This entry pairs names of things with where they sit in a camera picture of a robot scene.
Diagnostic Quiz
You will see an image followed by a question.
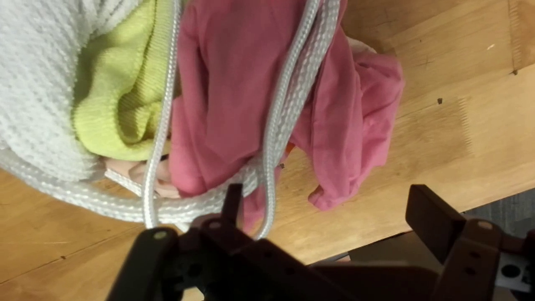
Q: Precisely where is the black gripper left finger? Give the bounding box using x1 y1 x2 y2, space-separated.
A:
105 182 314 301

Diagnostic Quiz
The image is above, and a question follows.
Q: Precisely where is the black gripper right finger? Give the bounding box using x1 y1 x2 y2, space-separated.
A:
404 184 535 301

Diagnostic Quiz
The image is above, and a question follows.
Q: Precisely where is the thin white rope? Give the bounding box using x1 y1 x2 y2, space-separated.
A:
142 0 325 241

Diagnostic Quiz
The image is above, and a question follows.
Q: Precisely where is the pale pink cloth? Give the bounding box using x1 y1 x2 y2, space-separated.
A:
103 139 182 201

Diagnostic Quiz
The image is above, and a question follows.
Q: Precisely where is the yellow-green cloth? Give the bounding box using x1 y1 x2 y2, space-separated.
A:
71 0 180 164

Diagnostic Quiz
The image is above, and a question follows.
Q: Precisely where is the thick white flat rope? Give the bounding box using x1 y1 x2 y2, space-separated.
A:
0 0 342 226

